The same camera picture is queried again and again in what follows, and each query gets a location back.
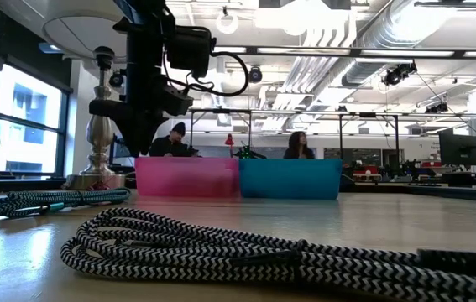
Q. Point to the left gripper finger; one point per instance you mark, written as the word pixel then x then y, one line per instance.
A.
pixel 149 128
pixel 130 134

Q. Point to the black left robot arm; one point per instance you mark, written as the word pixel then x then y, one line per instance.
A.
pixel 145 42

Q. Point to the small black monitor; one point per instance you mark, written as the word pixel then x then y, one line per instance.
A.
pixel 119 150

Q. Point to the person with dark cap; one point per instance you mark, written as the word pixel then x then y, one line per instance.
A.
pixel 170 147

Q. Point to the silver table lamp white shade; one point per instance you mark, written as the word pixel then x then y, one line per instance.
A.
pixel 99 134

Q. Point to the pink translucent plastic bin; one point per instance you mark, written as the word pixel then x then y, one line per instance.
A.
pixel 187 178

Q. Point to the small red desk lamp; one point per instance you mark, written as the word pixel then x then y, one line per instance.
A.
pixel 229 140

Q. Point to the dark device with green lights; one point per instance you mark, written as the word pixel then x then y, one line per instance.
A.
pixel 248 154

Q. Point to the blue plastic bin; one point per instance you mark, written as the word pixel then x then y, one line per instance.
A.
pixel 290 178

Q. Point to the person with long hair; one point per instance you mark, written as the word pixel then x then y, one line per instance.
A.
pixel 299 149

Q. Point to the overhead beam with light strips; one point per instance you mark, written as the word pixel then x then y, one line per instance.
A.
pixel 346 52

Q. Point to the small black ceiling fixture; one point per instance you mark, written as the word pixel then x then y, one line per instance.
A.
pixel 437 108

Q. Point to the large black monitor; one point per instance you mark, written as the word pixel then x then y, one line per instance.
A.
pixel 460 149

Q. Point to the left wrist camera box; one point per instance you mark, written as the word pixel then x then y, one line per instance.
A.
pixel 189 50

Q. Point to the black workstation frame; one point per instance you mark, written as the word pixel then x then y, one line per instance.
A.
pixel 221 111
pixel 367 115

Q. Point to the black ceiling camera cluster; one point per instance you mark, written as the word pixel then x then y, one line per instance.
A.
pixel 397 74

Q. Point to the silver ceiling air duct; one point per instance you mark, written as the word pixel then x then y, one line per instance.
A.
pixel 388 33

